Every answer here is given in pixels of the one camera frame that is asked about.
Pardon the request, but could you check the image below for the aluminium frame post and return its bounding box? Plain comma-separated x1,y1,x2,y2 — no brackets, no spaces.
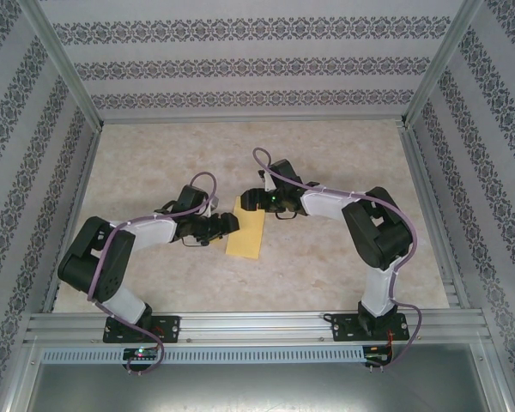
16,0,104,130
401,0,484,128

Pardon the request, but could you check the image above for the aluminium cross rail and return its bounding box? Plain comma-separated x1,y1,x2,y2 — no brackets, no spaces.
23,311,490,344

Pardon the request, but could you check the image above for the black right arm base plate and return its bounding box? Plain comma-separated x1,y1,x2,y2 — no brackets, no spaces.
330,312,411,342

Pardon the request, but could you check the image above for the grey metal panel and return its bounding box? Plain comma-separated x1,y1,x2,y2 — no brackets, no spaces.
2,362,514,412

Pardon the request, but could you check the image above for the aluminium side rail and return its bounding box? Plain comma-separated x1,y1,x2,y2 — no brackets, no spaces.
40,126,104,313
398,126,471,308

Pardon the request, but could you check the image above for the yellow cloth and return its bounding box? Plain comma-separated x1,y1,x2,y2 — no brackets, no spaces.
225,195,267,261

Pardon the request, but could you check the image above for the grey slotted cable duct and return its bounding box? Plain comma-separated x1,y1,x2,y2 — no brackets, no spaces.
40,346,366,364

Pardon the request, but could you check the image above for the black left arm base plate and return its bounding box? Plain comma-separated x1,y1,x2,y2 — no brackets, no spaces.
102,315,182,344

